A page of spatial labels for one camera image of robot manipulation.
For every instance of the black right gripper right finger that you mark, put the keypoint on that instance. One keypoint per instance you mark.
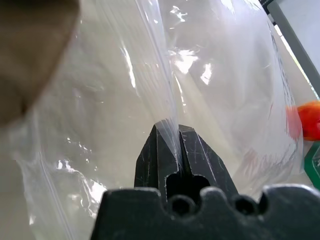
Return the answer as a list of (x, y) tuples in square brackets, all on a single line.
[(205, 162)]

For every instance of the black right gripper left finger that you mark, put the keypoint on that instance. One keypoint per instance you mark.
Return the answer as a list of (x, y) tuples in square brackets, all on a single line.
[(150, 162)]

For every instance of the clear plastic zip bag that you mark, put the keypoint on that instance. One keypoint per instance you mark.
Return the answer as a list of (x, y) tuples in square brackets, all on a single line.
[(112, 112)]

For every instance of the green box with clear lid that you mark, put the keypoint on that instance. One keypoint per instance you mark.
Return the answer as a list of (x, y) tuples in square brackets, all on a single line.
[(313, 165)]

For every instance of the orange wicker basket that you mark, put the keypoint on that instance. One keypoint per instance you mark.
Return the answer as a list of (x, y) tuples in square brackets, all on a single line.
[(310, 120)]

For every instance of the grey window frame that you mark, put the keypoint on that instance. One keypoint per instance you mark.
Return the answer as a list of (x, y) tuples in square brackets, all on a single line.
[(292, 37)]

